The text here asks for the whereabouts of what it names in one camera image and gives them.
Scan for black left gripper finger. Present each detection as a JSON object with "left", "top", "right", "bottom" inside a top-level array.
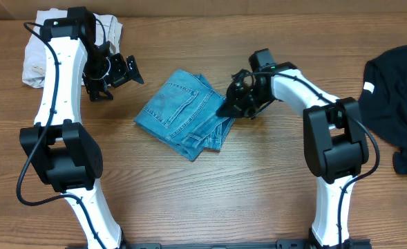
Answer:
[
  {"left": 87, "top": 81, "right": 113, "bottom": 102},
  {"left": 126, "top": 55, "right": 144, "bottom": 84}
]

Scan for light blue denim jeans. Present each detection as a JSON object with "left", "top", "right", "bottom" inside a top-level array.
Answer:
[{"left": 134, "top": 69, "right": 235, "bottom": 161}]

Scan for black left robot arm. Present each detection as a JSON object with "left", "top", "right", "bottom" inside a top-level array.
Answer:
[{"left": 16, "top": 6, "right": 144, "bottom": 248}]

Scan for folded beige trousers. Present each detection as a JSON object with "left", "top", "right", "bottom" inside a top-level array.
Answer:
[{"left": 22, "top": 8, "right": 123, "bottom": 89}]

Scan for black garment with white tag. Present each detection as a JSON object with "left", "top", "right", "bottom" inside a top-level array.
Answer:
[{"left": 359, "top": 45, "right": 407, "bottom": 174}]

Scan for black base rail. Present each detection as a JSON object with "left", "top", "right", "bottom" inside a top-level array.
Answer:
[{"left": 126, "top": 238, "right": 373, "bottom": 249}]

